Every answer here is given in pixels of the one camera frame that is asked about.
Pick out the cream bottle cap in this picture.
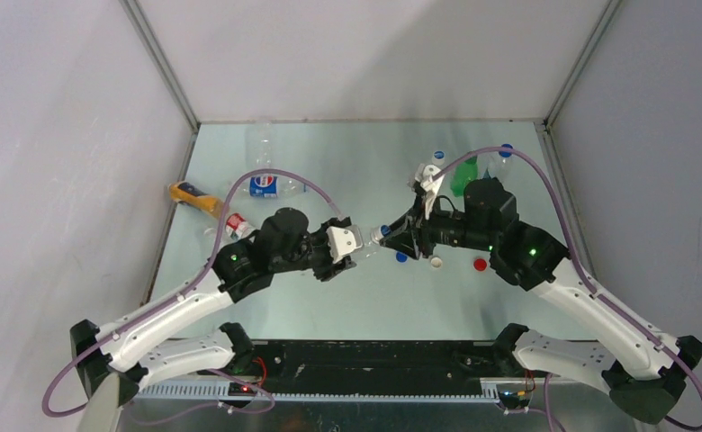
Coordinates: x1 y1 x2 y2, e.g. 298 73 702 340
430 256 443 269

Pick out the white cable duct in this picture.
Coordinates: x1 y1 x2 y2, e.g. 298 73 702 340
134 380 500 403

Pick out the red bottle cap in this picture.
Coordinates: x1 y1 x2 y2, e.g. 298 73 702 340
472 258 489 272

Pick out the clear bottle with red ring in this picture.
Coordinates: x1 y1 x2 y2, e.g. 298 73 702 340
203 212 257 244

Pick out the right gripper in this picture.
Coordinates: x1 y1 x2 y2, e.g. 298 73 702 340
379 193 494 260

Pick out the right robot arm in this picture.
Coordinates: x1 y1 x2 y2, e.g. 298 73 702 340
381 179 702 424

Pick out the clear crushed plastic bottle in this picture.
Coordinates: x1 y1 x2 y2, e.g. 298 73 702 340
481 151 514 182

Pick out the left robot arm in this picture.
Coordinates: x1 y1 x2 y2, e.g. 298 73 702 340
70 208 364 405

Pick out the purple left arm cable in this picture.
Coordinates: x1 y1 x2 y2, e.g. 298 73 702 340
41 168 347 419

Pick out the green plastic bottle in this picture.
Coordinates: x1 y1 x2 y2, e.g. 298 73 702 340
449 157 478 197

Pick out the clear bottle with blue label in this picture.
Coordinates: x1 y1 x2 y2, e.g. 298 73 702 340
237 173 308 199

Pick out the orange bottle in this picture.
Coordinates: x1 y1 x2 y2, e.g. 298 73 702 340
166 181 230 219

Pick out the clear ribbed plastic bottle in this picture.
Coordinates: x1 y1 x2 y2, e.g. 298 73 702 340
418 149 446 178

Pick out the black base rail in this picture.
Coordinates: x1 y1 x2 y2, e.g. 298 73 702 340
221 339 527 395

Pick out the small clear plastic bottle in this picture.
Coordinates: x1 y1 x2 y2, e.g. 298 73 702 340
351 228 382 265

